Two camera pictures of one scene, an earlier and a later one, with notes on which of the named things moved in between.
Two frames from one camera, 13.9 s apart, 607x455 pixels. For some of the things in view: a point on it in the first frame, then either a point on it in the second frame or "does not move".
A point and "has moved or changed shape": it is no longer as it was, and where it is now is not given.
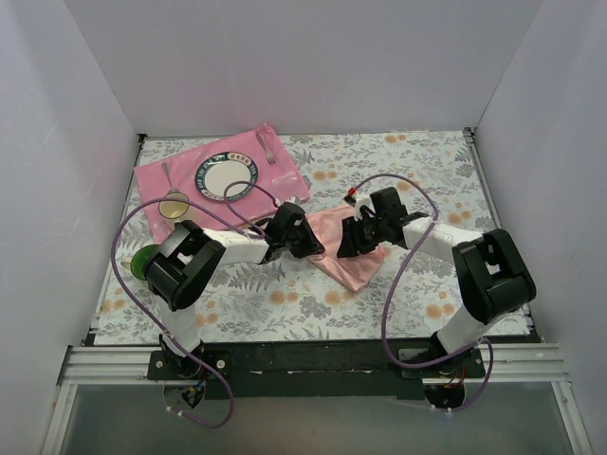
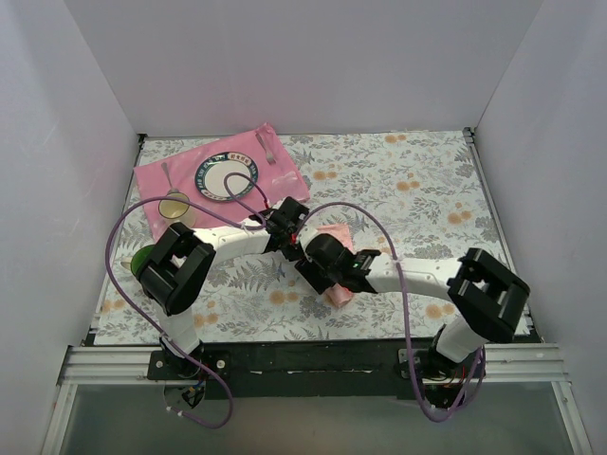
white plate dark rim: [226, 175] does not move
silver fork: [269, 157] does not move
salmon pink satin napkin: [355, 271] has moved or changed shape
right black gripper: [358, 236] -> [312, 273]
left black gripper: [303, 239] does not move
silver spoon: [172, 190] does not move
